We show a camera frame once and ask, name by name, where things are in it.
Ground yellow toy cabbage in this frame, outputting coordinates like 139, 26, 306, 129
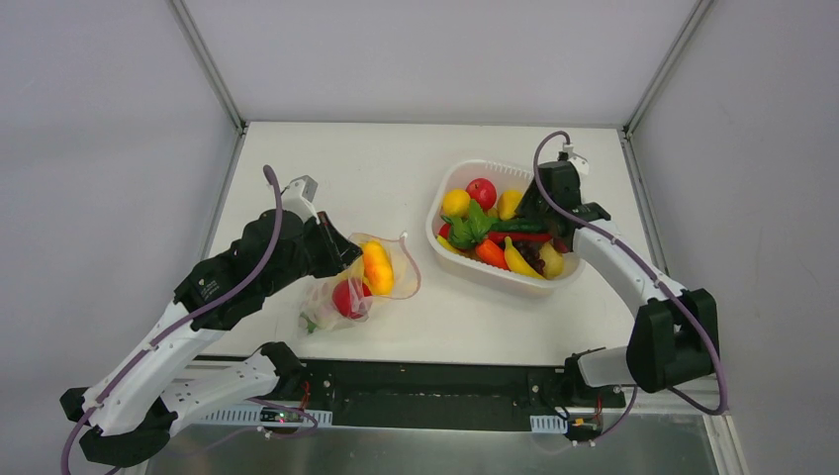
339, 243, 365, 281

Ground orange toy mango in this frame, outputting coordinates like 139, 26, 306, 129
361, 240, 395, 295

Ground red toy tomato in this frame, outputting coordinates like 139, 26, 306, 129
331, 278, 372, 320

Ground clear zip top bag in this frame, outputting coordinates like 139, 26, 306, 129
298, 232, 421, 336

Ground white toy radish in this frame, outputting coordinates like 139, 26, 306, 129
298, 285, 348, 334

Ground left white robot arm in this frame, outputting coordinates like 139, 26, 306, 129
59, 209, 362, 468

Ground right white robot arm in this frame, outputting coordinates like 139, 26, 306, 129
517, 160, 719, 406

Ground small yellow toy pear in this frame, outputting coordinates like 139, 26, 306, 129
497, 189, 522, 221

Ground purple toy sweet potato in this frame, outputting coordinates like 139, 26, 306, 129
552, 238, 570, 254

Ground dark toy grapes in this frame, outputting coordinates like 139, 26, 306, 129
513, 240, 545, 275

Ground red toy apple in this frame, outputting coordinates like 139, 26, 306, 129
465, 177, 498, 211

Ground red toy chili pepper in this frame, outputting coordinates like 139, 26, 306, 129
487, 232, 552, 245

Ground yellow toy banana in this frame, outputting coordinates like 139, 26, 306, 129
504, 237, 544, 280

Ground orange toy carrot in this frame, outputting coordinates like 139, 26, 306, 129
474, 238, 509, 270

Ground yellow toy lemon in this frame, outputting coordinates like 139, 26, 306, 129
440, 189, 471, 218

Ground green toy leaf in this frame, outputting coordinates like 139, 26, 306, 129
441, 199, 498, 250

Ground white plastic basket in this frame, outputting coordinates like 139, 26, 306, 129
425, 159, 587, 298

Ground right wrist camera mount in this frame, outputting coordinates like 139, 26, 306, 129
558, 142, 591, 178

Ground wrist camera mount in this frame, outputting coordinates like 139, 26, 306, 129
281, 175, 318, 223
558, 142, 591, 178

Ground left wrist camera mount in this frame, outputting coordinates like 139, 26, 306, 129
281, 175, 318, 223

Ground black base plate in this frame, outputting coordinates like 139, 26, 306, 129
267, 359, 626, 431

